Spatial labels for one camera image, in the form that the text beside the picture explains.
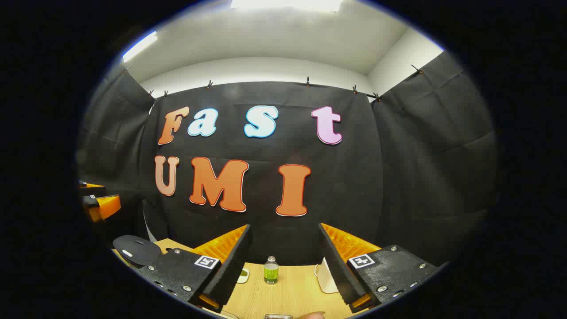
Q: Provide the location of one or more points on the white toaster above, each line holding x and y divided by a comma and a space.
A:
327, 279

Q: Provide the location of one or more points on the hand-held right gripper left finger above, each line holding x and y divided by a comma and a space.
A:
232, 266

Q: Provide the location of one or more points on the ceiling light strip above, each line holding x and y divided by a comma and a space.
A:
139, 46

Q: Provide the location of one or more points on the black backdrop cloth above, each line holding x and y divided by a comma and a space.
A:
354, 177

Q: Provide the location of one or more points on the wooden spoon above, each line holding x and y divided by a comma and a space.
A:
310, 315

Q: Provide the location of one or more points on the green drink bottle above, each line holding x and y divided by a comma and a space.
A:
271, 271

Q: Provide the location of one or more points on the white divided bean dish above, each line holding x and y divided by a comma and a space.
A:
242, 276

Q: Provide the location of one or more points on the black silver rice cooker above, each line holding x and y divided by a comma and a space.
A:
135, 249

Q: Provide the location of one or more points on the ceiling light panel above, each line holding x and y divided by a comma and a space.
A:
288, 4

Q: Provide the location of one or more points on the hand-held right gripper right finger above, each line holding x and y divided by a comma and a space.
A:
339, 270

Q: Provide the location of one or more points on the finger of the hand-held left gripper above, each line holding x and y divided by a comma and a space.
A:
104, 207
93, 189

